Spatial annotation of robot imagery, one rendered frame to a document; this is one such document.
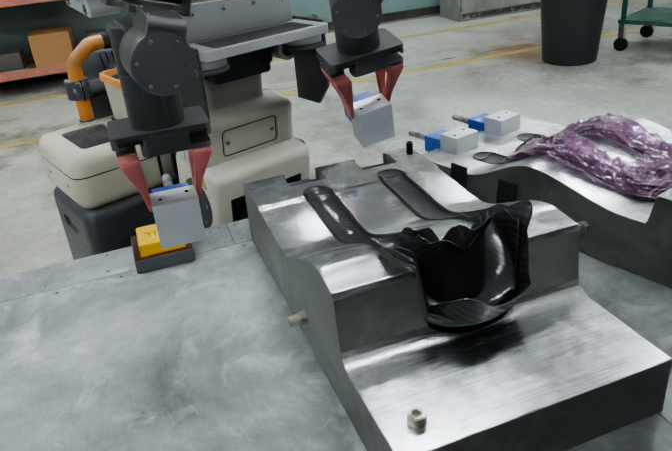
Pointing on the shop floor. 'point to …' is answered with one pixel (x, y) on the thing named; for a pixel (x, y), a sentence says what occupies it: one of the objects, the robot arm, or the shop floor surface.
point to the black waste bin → (573, 13)
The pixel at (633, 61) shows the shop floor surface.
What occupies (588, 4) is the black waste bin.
